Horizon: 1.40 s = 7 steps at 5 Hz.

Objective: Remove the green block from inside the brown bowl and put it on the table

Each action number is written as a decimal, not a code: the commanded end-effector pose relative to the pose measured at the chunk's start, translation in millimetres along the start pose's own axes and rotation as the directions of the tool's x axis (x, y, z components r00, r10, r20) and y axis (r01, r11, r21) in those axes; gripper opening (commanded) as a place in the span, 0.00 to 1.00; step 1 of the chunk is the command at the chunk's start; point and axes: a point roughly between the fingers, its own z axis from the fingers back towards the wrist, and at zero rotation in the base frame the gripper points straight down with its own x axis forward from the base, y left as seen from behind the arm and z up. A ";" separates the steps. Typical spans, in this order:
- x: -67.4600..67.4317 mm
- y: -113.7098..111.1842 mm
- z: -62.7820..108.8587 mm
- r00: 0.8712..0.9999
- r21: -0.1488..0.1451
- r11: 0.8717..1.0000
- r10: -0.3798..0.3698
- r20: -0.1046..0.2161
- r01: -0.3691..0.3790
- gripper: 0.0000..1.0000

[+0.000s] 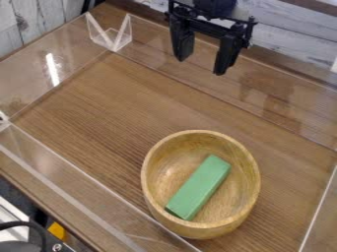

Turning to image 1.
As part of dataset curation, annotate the yellow black device bottom left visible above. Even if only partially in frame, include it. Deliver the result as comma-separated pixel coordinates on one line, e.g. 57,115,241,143
31,209,93,252

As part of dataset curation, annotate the brown wooden bowl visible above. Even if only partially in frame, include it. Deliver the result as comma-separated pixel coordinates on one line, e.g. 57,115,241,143
141,130,261,239

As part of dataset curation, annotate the black cable bottom left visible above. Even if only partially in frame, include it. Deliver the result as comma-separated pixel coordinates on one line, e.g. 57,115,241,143
0,220,47,252

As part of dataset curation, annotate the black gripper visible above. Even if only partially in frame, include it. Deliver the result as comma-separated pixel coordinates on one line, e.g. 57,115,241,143
166,0,259,76

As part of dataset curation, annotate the green rectangular block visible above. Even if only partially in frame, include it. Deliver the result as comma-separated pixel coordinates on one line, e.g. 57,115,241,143
165,155,232,221

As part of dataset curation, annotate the clear acrylic corner bracket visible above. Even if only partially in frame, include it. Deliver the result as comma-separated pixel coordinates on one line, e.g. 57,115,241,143
85,13,133,52

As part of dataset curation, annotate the clear acrylic tray wall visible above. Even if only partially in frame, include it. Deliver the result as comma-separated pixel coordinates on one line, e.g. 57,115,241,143
0,112,202,252

